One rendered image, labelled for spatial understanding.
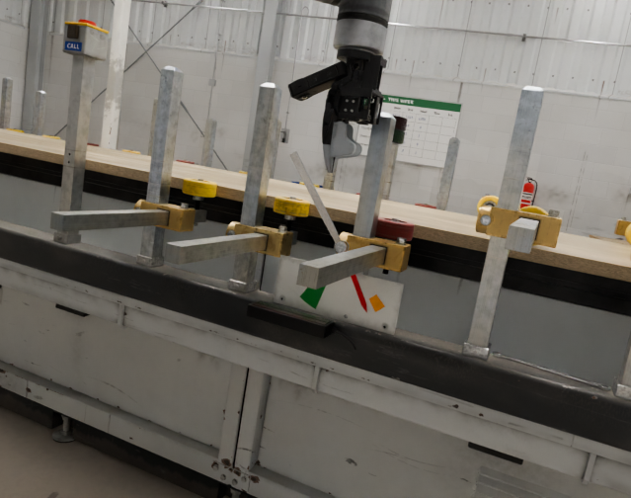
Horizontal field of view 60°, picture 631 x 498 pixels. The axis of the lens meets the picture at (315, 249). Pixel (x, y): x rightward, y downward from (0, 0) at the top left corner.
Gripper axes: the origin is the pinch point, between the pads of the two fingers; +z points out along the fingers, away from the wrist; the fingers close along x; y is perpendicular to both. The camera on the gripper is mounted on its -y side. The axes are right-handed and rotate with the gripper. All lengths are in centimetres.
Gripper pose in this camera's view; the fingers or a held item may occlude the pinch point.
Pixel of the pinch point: (327, 165)
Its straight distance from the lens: 102.0
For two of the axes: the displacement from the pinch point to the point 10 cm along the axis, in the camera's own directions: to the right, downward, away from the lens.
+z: -1.6, 9.7, 1.6
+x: 3.9, -0.8, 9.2
